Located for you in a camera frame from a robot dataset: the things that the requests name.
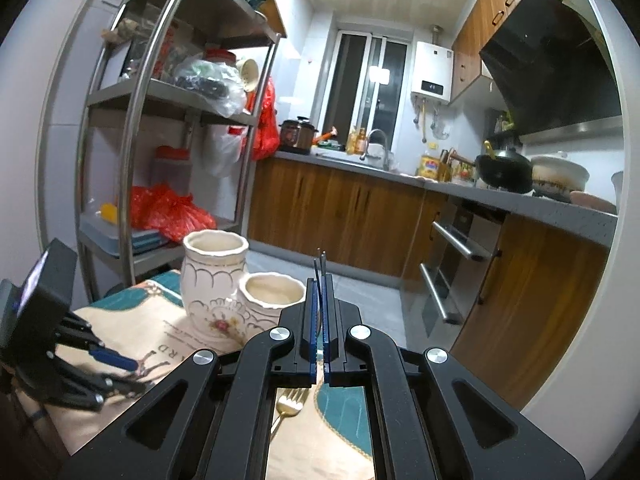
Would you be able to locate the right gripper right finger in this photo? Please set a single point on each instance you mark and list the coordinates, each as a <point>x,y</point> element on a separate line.
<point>429,417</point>

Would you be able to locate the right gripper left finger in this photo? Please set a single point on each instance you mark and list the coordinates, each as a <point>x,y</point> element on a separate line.
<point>210,418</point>

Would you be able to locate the gold fork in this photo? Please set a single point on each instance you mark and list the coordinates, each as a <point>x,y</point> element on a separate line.
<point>289,403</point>

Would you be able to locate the silver fork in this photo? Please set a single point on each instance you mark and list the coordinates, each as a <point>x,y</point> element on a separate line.
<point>320,271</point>

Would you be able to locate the wooden lower kitchen cabinets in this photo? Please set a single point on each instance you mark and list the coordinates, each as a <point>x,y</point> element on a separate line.
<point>537,291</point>

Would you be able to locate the white ceramic double utensil holder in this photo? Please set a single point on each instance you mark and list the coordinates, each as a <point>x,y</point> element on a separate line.
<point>222,297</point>

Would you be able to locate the built-in steel oven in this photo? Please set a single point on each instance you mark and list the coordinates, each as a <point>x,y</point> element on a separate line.
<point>465,242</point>

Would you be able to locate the red plastic bag low shelf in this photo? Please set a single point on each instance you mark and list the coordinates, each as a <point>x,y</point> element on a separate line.
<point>174,216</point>

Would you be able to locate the stainless steel shelf rack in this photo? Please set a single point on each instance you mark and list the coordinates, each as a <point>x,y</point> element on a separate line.
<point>232,24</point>

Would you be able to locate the yellow oil bottle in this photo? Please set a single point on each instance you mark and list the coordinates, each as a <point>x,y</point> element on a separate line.
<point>429,162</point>

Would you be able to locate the black wok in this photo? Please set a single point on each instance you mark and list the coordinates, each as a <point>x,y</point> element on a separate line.
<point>507,169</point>

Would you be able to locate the chrome sink faucet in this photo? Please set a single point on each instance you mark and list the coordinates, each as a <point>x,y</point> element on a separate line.
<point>377,148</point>

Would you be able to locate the white hanging plastic bag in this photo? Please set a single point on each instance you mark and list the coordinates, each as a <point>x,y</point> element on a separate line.
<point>221,149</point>

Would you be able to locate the white ceramic pot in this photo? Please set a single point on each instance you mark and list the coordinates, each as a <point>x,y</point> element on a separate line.
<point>556,177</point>

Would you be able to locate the red hanging plastic bag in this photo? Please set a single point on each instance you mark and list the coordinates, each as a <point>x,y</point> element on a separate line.
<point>267,136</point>

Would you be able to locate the dark electric pressure cooker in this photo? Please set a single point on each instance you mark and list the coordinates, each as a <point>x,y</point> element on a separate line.
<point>296,135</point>

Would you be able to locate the clear plastic bag on shelf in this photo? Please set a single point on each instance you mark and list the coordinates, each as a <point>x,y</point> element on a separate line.
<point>219,83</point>

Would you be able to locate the window with sliding frames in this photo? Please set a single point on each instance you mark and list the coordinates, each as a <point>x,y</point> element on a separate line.
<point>364,88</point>

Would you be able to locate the white water heater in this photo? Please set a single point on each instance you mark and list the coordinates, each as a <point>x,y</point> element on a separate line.
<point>432,72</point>

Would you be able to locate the black range hood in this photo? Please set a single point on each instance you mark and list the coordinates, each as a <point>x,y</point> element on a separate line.
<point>549,69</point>

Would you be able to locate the wooden upper cabinets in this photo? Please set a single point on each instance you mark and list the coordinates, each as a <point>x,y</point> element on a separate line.
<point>484,20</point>

